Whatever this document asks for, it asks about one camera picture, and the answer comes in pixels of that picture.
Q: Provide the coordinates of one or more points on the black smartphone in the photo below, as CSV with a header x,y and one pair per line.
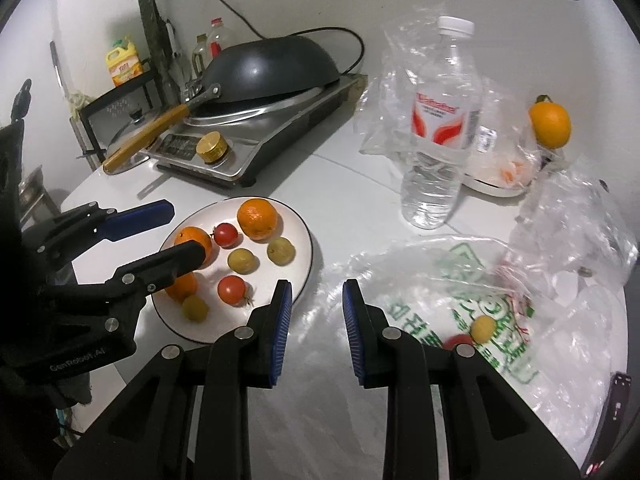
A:
x,y
617,400

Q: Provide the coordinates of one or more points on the steel container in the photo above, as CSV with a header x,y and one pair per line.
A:
x,y
34,195

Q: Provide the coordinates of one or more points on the beige rag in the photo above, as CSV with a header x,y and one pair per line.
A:
x,y
77,102

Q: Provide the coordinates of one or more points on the yellow-green plum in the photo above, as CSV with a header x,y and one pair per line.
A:
x,y
278,251
194,307
243,261
482,329

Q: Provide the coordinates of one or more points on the silver induction cooker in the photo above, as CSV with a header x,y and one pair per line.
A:
x,y
280,140

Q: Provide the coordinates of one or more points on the clear plastic water bottle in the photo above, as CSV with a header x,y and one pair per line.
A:
x,y
430,195

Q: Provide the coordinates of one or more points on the crumpled clear plastic bag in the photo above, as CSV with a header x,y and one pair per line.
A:
x,y
565,220

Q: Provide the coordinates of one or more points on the small glass bottle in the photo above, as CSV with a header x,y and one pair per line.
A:
x,y
199,57

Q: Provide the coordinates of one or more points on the red-capped clear bottle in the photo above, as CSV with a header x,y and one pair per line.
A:
x,y
220,40

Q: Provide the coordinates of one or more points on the yellow oil bottle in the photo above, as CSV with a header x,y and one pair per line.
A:
x,y
125,62

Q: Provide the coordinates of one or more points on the thin clear plastic bag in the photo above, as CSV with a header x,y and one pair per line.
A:
x,y
395,85

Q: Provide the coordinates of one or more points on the red tomato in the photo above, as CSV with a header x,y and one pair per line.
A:
x,y
457,340
226,234
233,289

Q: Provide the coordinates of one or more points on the green printed plastic bag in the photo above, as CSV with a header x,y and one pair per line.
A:
x,y
425,285

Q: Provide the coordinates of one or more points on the glass pot lid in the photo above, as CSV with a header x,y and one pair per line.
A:
x,y
132,127

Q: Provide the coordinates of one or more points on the black metal rack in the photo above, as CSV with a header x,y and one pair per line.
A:
x,y
115,92

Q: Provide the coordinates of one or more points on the gold stove knob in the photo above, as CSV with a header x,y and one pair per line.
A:
x,y
212,147

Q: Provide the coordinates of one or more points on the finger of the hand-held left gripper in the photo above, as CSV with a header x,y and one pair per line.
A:
x,y
145,214
172,260

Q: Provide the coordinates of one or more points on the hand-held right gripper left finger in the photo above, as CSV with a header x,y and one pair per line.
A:
x,y
280,332

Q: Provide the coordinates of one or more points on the large orange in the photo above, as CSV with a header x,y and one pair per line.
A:
x,y
256,218

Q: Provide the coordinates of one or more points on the white dish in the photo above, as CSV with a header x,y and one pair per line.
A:
x,y
490,188

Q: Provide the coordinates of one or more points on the orange with stem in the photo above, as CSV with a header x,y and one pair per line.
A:
x,y
550,121

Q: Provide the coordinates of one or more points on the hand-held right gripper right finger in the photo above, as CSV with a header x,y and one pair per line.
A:
x,y
352,332

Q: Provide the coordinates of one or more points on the dark vertical pipe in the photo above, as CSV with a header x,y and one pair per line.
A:
x,y
147,25

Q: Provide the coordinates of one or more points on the white plate with black rim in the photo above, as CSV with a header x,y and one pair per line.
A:
x,y
300,230

